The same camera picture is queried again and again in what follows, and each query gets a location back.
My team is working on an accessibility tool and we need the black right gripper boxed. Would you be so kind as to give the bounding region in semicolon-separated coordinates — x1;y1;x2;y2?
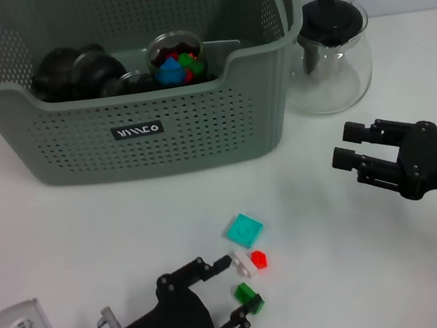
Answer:
324;107;437;219

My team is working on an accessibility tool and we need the green toy brick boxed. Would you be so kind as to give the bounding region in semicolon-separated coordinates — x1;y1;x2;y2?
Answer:
232;279;267;318
177;49;206;80

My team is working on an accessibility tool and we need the white toy brick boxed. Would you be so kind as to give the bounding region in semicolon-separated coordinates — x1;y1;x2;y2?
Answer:
230;247;259;282

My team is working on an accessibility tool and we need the small red toy brick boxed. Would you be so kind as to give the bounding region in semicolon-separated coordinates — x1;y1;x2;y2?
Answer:
250;248;270;271

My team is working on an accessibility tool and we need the cyan square toy brick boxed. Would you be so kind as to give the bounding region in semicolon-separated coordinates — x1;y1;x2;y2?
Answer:
223;210;267;252

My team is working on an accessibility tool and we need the blue square toy brick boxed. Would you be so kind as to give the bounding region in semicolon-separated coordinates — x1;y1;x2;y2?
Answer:
154;55;187;90

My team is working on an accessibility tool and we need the glass teacup black sleeve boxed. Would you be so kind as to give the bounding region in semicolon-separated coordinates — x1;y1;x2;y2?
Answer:
71;39;131;99
99;68;158;99
142;25;214;92

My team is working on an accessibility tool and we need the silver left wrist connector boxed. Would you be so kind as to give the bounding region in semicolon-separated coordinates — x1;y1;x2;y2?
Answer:
94;305;123;328

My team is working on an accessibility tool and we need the glass teapot black lid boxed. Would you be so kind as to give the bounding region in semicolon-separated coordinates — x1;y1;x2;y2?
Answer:
270;0;383;121

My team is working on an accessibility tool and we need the grey perforated plastic basket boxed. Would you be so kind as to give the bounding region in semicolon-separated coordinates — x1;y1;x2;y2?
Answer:
0;0;325;204

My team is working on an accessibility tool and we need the dark clay teapot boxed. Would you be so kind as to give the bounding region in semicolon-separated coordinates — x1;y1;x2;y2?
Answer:
25;45;86;107

